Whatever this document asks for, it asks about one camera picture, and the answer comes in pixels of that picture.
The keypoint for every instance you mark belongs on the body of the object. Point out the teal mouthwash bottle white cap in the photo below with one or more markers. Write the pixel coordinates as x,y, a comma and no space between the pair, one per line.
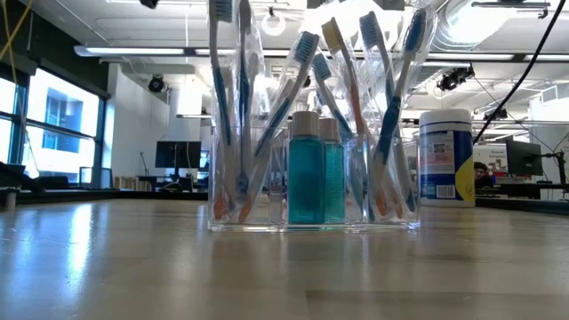
306,178
335,178

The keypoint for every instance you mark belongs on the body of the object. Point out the clear acrylic organizer box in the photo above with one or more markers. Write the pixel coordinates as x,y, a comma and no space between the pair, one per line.
278,195

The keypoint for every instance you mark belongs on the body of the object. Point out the black computer monitor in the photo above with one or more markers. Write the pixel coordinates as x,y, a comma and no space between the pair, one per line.
178,154
523,157

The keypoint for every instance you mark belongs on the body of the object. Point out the white blue wipes canister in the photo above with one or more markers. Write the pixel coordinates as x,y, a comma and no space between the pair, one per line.
444,155

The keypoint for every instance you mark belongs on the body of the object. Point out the linear light fixture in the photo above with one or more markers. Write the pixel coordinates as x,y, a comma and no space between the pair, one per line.
133,51

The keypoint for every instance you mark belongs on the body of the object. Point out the person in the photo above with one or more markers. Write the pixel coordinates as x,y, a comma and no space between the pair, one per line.
482,175

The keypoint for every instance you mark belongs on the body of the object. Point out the black dome camera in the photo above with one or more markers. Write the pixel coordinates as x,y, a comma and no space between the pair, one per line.
307,82
156,83

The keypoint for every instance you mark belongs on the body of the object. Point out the black aluminium rig frame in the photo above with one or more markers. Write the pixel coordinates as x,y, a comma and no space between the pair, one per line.
111,195

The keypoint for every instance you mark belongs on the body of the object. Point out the black camera on mount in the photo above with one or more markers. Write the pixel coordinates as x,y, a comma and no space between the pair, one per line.
453,79

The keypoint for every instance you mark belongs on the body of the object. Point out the small black camera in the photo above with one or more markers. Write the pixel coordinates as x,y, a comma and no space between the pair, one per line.
495,114

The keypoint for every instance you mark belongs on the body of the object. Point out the silver ventilation duct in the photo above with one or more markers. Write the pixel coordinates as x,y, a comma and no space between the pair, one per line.
489,35

